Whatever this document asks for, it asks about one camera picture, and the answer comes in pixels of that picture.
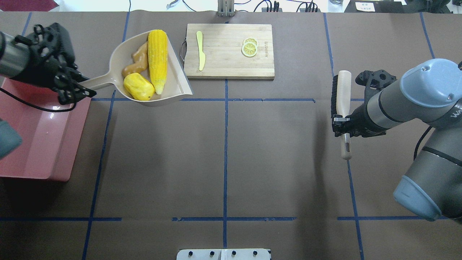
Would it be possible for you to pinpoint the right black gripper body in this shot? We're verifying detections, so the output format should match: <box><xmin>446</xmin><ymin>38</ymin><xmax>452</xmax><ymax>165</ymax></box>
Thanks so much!
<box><xmin>348</xmin><ymin>70</ymin><xmax>397</xmax><ymax>138</ymax></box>

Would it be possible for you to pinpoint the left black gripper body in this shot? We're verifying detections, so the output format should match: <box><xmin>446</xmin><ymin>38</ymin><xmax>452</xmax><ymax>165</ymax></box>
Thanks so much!
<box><xmin>14</xmin><ymin>23</ymin><xmax>78</xmax><ymax>91</ymax></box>

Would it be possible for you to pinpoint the wooden hand brush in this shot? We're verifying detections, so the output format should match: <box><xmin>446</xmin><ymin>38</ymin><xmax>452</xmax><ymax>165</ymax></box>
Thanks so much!
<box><xmin>331</xmin><ymin>70</ymin><xmax>352</xmax><ymax>161</ymax></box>

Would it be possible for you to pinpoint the brown toy ginger root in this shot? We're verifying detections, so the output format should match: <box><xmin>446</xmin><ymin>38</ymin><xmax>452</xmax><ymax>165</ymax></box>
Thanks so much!
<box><xmin>122</xmin><ymin>42</ymin><xmax>148</xmax><ymax>78</ymax></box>

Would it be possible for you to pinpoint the yellow corn cob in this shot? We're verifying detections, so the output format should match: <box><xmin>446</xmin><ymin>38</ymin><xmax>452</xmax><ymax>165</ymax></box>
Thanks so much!
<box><xmin>148</xmin><ymin>30</ymin><xmax>168</xmax><ymax>95</ymax></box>

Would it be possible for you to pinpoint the beige plastic dustpan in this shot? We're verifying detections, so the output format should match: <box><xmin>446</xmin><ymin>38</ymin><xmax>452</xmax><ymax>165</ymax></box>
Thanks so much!
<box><xmin>83</xmin><ymin>31</ymin><xmax>193</xmax><ymax>107</ymax></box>

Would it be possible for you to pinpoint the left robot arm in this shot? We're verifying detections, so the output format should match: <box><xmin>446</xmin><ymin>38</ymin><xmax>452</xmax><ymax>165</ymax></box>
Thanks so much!
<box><xmin>0</xmin><ymin>23</ymin><xmax>97</xmax><ymax>112</ymax></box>

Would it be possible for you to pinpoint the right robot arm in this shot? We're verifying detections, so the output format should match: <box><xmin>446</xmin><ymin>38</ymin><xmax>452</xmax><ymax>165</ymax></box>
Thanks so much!
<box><xmin>331</xmin><ymin>58</ymin><xmax>462</xmax><ymax>223</ymax></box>

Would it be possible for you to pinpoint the pink plastic bin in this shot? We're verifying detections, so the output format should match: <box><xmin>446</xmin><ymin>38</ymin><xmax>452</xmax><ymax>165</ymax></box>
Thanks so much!
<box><xmin>0</xmin><ymin>79</ymin><xmax>91</xmax><ymax>182</ymax></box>

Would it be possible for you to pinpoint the red cloth on chair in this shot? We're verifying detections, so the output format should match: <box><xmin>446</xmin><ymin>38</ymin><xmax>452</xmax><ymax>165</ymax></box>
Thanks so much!
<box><xmin>0</xmin><ymin>0</ymin><xmax>59</xmax><ymax>12</ymax></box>

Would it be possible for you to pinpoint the lemon slice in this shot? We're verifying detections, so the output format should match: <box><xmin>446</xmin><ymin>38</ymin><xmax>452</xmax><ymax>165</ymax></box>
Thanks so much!
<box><xmin>241</xmin><ymin>42</ymin><xmax>258</xmax><ymax>57</ymax></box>
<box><xmin>243</xmin><ymin>37</ymin><xmax>259</xmax><ymax>46</ymax></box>

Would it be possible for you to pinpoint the yellow plastic knife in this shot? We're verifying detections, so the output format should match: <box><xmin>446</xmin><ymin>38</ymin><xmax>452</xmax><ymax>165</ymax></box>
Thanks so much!
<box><xmin>196</xmin><ymin>31</ymin><xmax>206</xmax><ymax>72</ymax></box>

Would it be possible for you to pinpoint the bamboo cutting board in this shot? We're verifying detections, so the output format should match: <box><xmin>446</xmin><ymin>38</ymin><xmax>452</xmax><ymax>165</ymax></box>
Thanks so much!
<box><xmin>184</xmin><ymin>23</ymin><xmax>275</xmax><ymax>80</ymax></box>

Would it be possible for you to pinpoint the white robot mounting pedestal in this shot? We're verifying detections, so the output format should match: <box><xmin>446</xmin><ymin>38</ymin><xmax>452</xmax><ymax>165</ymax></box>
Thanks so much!
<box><xmin>176</xmin><ymin>248</ymin><xmax>272</xmax><ymax>260</ymax></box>

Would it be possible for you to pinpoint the aluminium frame post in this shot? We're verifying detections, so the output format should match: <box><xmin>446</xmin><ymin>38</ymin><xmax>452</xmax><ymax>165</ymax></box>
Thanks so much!
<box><xmin>217</xmin><ymin>0</ymin><xmax>235</xmax><ymax>17</ymax></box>

